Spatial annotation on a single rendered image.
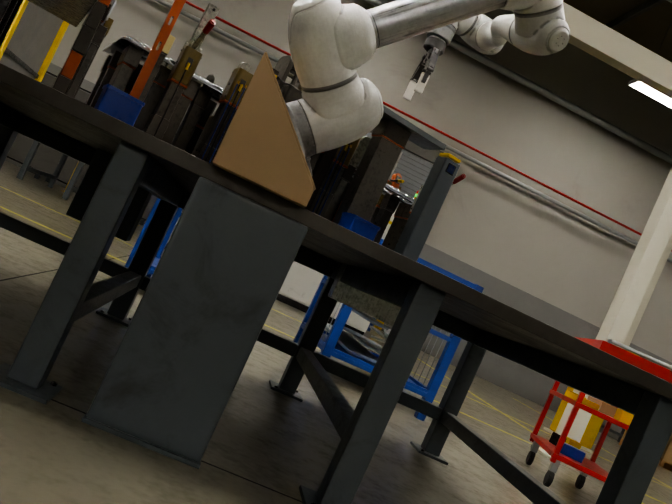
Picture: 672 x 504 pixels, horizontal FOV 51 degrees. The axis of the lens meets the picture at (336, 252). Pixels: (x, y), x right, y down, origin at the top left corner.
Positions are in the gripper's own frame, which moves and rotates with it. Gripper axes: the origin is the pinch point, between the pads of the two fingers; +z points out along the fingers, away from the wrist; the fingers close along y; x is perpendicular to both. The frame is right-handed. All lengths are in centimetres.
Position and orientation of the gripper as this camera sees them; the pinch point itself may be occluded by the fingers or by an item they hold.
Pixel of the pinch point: (413, 93)
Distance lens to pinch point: 251.9
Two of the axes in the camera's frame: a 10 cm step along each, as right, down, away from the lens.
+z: -4.2, 9.1, -0.4
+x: -8.9, -4.2, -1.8
